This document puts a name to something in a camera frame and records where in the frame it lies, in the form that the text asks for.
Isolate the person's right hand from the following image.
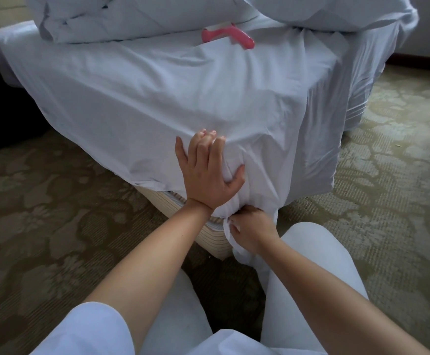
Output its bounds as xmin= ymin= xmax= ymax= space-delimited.
xmin=227 ymin=205 xmax=281 ymax=256

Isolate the person's left hand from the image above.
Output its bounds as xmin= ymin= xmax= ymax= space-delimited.
xmin=174 ymin=128 xmax=247 ymax=212

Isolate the white bed sheet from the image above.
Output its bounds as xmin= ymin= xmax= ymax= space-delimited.
xmin=0 ymin=11 xmax=420 ymax=267

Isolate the white pillow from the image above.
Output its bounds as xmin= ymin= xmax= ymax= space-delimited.
xmin=243 ymin=0 xmax=417 ymax=33

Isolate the person's right forearm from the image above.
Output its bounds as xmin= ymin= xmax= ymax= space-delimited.
xmin=255 ymin=234 xmax=430 ymax=355

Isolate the person's left forearm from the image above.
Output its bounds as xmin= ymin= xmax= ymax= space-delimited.
xmin=84 ymin=199 xmax=214 ymax=352

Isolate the person's white shirt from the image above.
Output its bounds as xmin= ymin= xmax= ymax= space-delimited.
xmin=29 ymin=301 xmax=327 ymax=355

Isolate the pink lint roller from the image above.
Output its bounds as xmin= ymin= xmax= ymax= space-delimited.
xmin=201 ymin=23 xmax=256 ymax=51

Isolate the white duvet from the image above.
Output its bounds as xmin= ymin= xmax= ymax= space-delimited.
xmin=24 ymin=0 xmax=260 ymax=44

